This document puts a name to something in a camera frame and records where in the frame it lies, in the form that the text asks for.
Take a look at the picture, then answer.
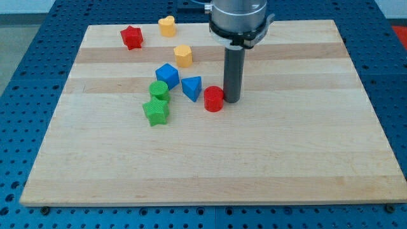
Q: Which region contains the black clamp flange mount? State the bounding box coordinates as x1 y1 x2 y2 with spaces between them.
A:
209 13 275 50

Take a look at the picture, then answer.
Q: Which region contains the blue triangle block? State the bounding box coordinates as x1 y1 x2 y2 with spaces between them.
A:
181 76 202 102

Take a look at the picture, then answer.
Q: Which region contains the yellow hexagon block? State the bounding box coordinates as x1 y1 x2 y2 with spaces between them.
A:
174 45 193 67

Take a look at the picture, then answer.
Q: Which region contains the red star block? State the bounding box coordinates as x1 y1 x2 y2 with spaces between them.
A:
120 25 144 50

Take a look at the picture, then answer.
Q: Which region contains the green cylinder block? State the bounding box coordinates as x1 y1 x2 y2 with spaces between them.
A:
149 80 170 102

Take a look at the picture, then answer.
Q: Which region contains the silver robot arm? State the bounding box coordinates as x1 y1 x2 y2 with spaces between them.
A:
204 0 275 103

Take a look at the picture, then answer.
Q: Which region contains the red cylinder block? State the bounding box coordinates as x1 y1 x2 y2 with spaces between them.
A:
203 86 224 112

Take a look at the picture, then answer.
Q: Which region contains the yellow heart block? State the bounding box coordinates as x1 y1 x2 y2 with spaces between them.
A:
158 15 177 38

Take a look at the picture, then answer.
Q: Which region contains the green star block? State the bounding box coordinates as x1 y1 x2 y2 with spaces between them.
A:
142 97 169 126

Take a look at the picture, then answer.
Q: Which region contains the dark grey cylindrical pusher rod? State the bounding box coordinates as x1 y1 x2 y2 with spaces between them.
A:
223 48 245 103

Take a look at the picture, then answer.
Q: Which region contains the blue cube block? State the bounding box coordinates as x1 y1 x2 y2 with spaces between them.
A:
155 63 179 90

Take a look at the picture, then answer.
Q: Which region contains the light wooden board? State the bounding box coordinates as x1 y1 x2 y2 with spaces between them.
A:
20 20 406 207

